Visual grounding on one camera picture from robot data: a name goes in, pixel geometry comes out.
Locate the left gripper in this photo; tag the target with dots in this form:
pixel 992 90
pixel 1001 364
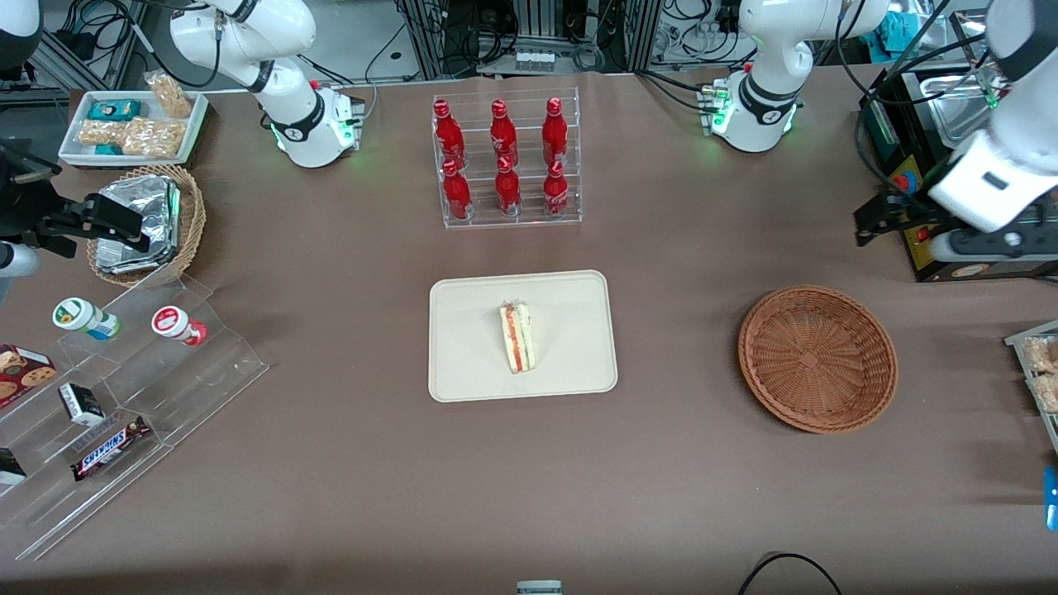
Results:
pixel 907 213

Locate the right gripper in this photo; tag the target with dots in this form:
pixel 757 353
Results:
pixel 25 207

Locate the triangular sandwich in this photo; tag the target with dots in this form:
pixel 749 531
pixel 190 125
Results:
pixel 517 339

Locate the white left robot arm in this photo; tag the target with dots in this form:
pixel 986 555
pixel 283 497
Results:
pixel 769 49

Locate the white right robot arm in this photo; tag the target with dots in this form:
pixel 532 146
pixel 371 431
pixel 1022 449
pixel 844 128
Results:
pixel 281 49

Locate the oval tan wicker basket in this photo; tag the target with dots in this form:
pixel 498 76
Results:
pixel 192 223

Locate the white rectangular snack tray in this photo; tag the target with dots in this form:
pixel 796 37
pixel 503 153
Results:
pixel 74 124

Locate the round brown wicker basket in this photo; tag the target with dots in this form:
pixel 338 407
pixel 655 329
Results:
pixel 818 359

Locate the metal tray with snacks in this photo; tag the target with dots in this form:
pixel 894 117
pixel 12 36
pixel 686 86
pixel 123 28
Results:
pixel 1021 340

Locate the beige plastic tray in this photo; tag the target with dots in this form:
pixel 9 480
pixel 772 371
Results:
pixel 463 335

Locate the foil wrapped package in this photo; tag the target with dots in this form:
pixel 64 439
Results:
pixel 140 202
pixel 124 260

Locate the teal snack box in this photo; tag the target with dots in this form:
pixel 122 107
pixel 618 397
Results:
pixel 114 110
pixel 107 149

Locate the black food warmer machine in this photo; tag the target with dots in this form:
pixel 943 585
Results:
pixel 893 140

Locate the clear bag of nuts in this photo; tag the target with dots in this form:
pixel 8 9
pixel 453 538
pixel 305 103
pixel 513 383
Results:
pixel 153 138
pixel 99 132
pixel 169 95

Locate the green lid yogurt bottle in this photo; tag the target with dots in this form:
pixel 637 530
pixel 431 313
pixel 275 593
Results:
pixel 78 316

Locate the steel food pan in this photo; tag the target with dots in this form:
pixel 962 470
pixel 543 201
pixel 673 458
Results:
pixel 955 107

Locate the red lid yogurt bottle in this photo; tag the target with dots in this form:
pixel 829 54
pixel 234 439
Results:
pixel 175 322

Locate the red cookie box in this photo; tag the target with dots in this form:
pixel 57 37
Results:
pixel 21 373

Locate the teal plastic bag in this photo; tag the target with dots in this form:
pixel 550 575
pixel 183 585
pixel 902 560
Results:
pixel 894 33

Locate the small black white box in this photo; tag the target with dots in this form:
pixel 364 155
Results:
pixel 81 405

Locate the clear acrylic stepped stand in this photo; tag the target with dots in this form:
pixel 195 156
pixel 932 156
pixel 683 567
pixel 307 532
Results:
pixel 190 388

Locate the clear bag of crackers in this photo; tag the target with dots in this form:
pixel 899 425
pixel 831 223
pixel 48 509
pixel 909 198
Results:
pixel 1041 355
pixel 1048 392

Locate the snickers chocolate bar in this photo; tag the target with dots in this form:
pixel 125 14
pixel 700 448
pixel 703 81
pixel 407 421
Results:
pixel 110 449

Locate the black snack packet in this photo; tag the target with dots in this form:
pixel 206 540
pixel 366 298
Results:
pixel 10 467

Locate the blue plastic object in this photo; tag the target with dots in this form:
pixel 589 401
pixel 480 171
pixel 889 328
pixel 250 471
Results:
pixel 1051 496

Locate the red cola bottle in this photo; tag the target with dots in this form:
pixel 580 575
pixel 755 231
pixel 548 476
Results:
pixel 502 134
pixel 455 194
pixel 555 192
pixel 555 132
pixel 449 134
pixel 507 190

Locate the clear acrylic bottle rack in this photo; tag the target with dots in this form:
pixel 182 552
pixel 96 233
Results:
pixel 529 103

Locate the white power strip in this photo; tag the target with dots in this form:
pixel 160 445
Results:
pixel 535 60

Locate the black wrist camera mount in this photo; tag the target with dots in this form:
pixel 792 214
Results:
pixel 21 207

